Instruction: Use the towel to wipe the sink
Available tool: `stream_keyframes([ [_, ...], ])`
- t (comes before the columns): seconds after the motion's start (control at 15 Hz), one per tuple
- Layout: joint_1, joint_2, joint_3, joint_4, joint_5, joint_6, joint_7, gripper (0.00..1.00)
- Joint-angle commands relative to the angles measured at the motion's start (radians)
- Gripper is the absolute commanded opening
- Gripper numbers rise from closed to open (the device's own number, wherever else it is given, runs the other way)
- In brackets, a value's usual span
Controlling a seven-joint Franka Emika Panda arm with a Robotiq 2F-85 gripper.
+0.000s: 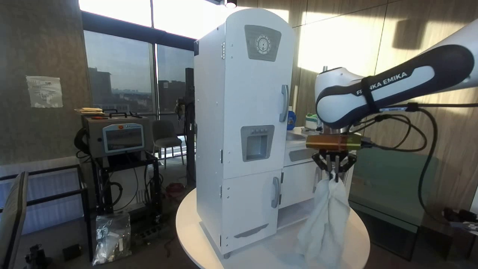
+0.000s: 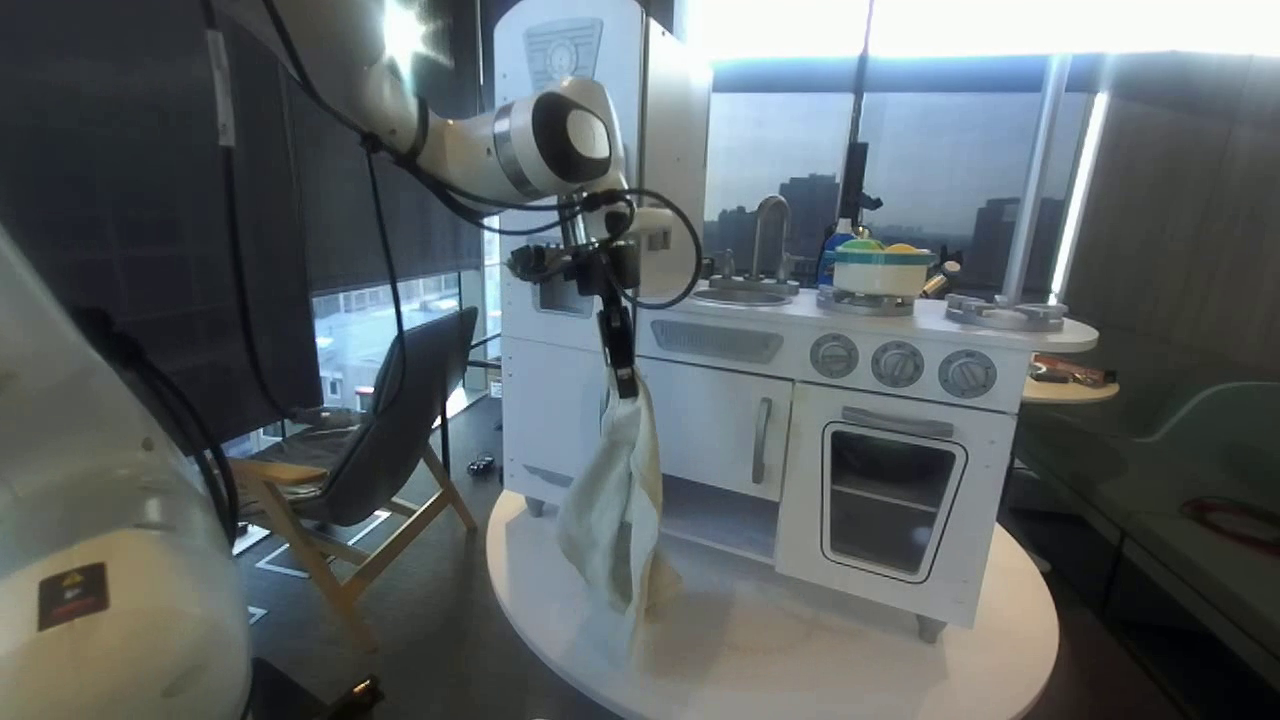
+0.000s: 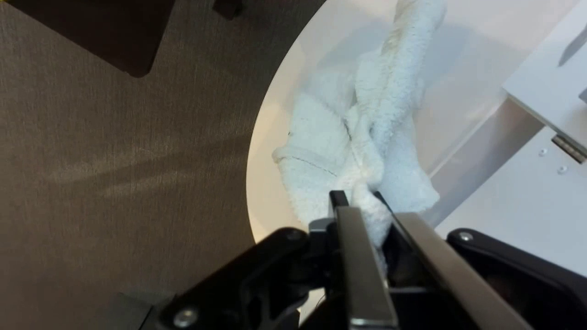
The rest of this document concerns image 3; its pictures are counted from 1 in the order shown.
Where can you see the white fluffy towel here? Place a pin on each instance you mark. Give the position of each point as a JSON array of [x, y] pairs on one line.
[[330, 137]]

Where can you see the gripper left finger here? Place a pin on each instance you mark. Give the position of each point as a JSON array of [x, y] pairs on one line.
[[362, 275]]

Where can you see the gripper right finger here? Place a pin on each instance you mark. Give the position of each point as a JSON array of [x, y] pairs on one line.
[[458, 275]]

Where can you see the white round sink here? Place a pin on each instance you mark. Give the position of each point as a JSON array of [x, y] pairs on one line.
[[458, 59]]

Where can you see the flat black object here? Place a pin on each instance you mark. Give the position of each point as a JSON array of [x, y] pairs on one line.
[[105, 32]]

